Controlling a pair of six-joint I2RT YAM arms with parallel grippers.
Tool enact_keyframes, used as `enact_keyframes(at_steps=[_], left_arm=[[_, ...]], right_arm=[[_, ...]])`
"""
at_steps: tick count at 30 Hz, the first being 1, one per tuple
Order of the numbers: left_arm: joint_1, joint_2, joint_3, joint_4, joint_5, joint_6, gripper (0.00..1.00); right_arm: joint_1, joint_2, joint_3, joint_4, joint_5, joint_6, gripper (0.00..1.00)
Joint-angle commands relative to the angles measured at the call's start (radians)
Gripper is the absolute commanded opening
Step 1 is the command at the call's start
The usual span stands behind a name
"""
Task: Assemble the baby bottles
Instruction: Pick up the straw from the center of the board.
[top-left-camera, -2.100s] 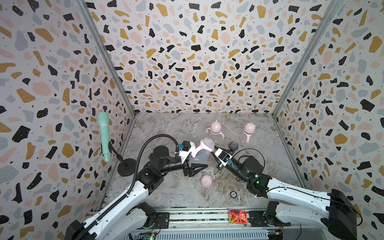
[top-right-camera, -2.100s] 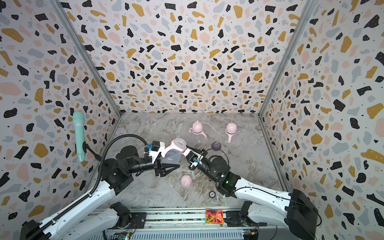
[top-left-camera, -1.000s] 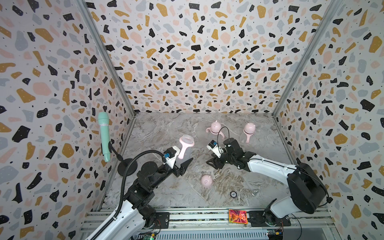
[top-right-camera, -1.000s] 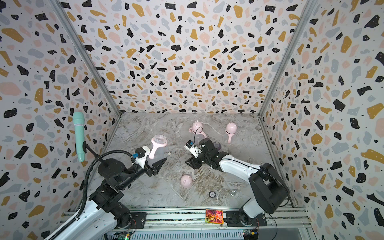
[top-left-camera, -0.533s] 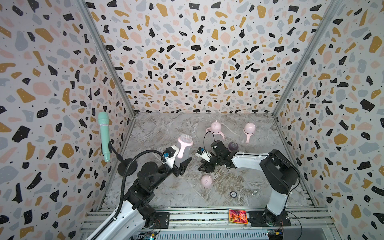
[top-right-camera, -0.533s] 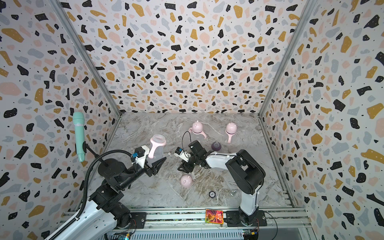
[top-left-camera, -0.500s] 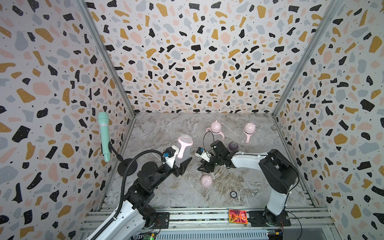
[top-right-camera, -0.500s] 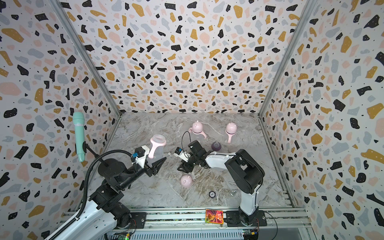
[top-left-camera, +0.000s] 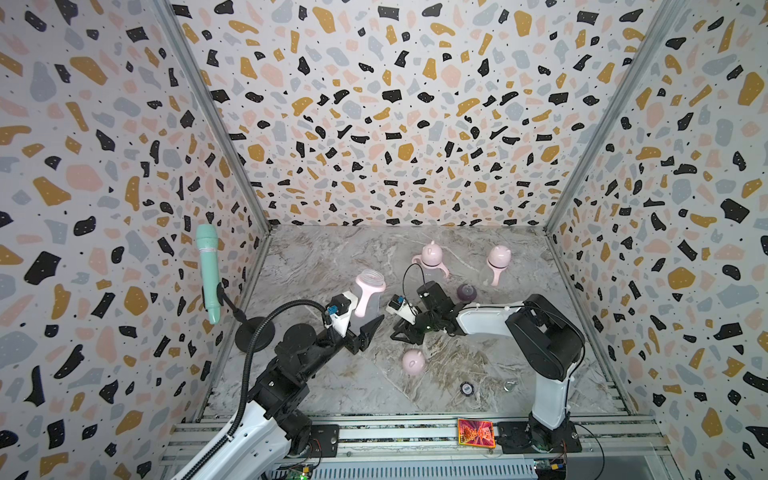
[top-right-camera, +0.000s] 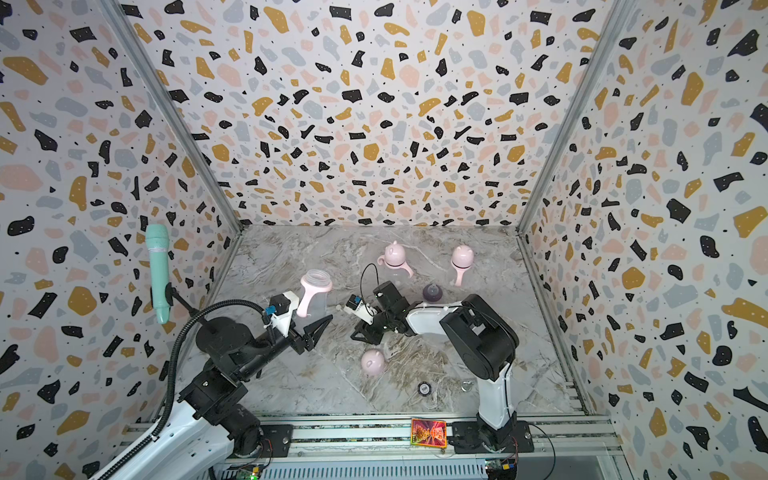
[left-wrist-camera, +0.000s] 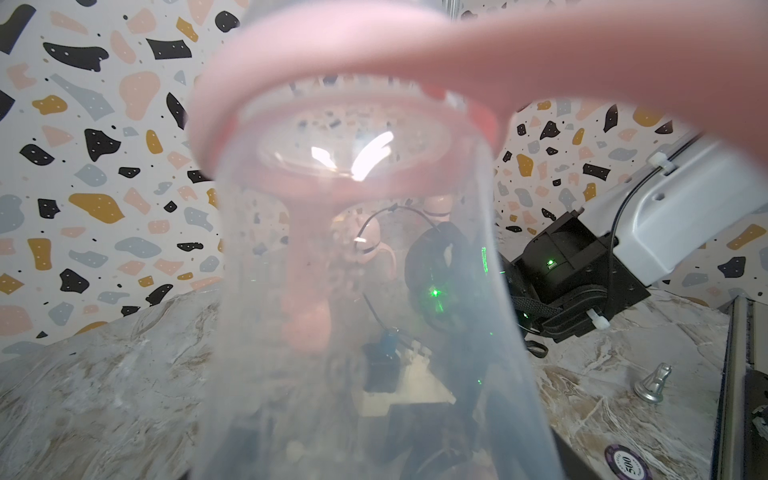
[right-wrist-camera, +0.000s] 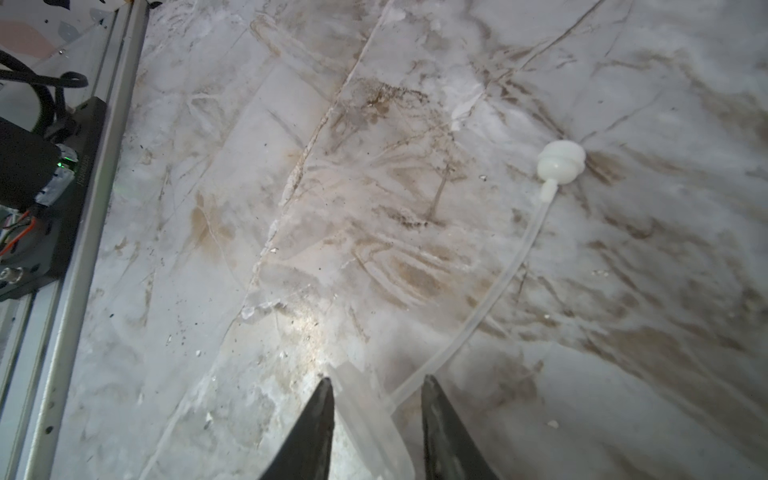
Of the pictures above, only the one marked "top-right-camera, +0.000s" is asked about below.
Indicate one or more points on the pink bottle cap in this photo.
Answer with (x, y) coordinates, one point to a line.
(394, 255)
(373, 362)
(463, 257)

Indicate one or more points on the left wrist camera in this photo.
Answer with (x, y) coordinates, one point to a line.
(280, 312)

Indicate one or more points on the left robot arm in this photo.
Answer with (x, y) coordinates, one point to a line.
(198, 402)

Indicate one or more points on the small black round cap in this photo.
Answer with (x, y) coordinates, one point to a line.
(424, 389)

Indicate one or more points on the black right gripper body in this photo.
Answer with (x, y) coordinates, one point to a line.
(384, 323)

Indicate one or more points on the mint green microphone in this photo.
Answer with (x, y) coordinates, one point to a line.
(157, 244)

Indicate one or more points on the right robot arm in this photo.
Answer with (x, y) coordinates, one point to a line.
(484, 342)

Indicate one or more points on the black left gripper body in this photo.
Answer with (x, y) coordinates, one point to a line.
(295, 340)

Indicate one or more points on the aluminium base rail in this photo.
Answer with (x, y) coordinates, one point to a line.
(378, 446)

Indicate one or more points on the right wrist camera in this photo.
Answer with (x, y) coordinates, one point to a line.
(356, 305)

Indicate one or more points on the orange pink card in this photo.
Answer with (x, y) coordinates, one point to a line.
(428, 433)

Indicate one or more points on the purple collar with nipple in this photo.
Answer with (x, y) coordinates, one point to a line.
(432, 293)

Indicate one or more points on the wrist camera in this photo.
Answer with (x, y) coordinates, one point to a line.
(280, 312)
(356, 305)

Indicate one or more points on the black microphone stand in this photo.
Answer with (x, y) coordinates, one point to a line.
(214, 337)

